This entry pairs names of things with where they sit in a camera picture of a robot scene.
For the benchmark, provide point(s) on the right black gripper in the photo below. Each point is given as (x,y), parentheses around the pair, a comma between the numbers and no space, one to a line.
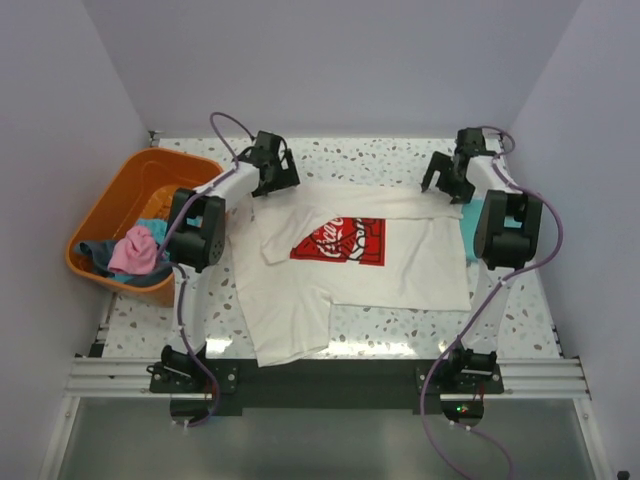
(441,162)

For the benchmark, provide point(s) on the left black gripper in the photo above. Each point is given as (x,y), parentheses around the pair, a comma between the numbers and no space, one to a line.
(288,177)

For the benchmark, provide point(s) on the white t shirt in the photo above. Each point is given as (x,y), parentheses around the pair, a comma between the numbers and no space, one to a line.
(299,252)

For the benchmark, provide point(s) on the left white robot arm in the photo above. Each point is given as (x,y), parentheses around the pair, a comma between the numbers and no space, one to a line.
(195,238)

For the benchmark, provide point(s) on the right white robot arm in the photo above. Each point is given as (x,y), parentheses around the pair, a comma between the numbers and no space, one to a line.
(505,240)

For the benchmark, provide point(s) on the folded teal t shirt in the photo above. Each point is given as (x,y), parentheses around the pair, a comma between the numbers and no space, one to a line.
(471,213)

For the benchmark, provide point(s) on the teal t shirt in basket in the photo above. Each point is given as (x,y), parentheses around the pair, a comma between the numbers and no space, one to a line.
(157,227)

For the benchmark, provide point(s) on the orange plastic basket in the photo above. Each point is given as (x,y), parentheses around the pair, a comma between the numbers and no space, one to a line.
(142,188)

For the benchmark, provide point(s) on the pink t shirt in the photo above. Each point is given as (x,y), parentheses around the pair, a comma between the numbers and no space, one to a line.
(137,253)

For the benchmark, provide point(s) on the dark grey t shirt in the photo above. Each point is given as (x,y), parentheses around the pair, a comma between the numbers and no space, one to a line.
(99,253)

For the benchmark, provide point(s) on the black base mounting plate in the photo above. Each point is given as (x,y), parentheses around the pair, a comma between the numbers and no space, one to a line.
(228,387)

